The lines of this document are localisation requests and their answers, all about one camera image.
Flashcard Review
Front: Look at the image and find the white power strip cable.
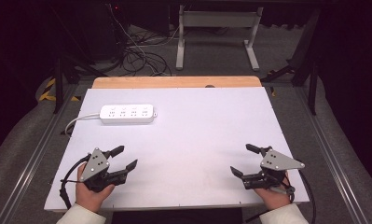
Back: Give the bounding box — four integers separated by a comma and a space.
63, 113, 102, 138

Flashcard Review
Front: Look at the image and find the yellow black hazard tape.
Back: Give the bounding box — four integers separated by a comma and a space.
37, 77, 82, 103

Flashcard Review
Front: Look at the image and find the person's dark clothing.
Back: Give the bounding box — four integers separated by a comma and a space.
111, 207, 244, 224

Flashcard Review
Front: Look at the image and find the aluminium floor rail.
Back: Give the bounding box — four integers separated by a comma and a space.
0, 83, 82, 224
294, 87, 372, 224

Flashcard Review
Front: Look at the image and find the person's right hand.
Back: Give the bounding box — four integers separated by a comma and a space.
253, 173, 296, 211

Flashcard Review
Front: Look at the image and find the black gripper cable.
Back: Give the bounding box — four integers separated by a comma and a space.
59, 152, 93, 210
244, 170, 317, 224

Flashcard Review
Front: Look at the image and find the white power strip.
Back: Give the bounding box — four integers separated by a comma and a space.
99, 104, 158, 125

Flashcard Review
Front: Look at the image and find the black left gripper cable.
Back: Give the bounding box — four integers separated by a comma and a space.
59, 152, 93, 210

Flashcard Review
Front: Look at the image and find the bundle of black floor cables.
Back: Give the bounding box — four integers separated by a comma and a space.
105, 26, 231, 77

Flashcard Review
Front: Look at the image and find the black equipment case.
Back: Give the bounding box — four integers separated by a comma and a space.
49, 2, 130, 64

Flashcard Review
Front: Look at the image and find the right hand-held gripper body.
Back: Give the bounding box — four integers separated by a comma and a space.
257, 148, 306, 190

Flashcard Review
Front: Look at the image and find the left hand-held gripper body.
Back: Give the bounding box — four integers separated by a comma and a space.
78, 147, 114, 193

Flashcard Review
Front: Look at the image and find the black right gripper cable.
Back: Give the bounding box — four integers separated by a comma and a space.
244, 170, 317, 224

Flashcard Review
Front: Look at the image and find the person's left hand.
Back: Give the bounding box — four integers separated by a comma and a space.
75, 162, 117, 214

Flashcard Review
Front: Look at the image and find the white metal table frame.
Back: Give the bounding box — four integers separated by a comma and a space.
174, 4, 265, 72

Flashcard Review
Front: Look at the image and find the thin white floor cable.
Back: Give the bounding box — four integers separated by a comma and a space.
109, 4, 182, 59

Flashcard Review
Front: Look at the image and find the black metal stand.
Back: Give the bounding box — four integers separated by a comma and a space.
50, 55, 109, 115
260, 8, 322, 117

